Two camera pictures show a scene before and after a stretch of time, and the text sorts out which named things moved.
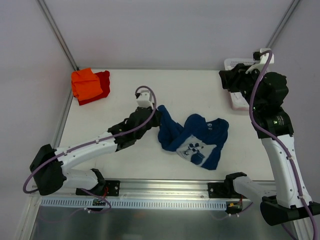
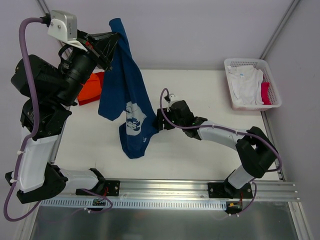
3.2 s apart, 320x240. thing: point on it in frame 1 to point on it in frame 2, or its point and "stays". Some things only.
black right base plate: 221,190 stays
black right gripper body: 230,79 to 163,119
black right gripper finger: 225,76 to 161,119
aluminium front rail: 155,189 stays
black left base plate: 110,188 stays
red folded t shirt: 103,77 stays
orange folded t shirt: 85,84 stays
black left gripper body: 152,117 to 99,53
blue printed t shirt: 199,140 to 124,95
